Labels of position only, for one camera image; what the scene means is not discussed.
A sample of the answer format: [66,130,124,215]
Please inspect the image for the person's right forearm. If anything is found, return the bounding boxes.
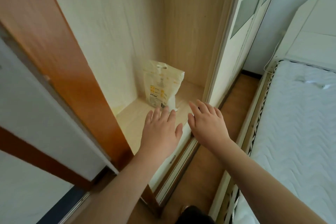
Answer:
[210,137,336,224]

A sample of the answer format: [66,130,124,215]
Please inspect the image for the white cat litter bag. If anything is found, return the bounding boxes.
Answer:
[143,60,186,111]

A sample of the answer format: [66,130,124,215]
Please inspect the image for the small white crumpled wrapper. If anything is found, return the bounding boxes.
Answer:
[294,74,331,90]

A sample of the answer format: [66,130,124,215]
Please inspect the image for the person's left hand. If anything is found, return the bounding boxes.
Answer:
[139,105,183,159]

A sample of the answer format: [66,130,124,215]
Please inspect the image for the person's right hand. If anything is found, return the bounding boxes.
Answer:
[188,99,231,148]

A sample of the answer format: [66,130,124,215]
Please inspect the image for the person's left forearm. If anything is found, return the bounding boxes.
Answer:
[76,150,174,224]

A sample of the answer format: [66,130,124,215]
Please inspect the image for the white cable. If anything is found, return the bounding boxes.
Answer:
[264,31,287,75]

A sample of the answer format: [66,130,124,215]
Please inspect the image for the white quilted mattress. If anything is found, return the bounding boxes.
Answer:
[233,59,336,224]

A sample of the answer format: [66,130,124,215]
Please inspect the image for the wooden wardrobe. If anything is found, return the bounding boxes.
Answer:
[0,0,247,216]

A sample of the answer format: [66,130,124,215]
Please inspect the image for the dark baseboard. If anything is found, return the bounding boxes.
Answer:
[241,70,263,77]

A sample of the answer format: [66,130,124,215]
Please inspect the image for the black trousers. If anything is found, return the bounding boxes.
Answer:
[178,205,216,224]

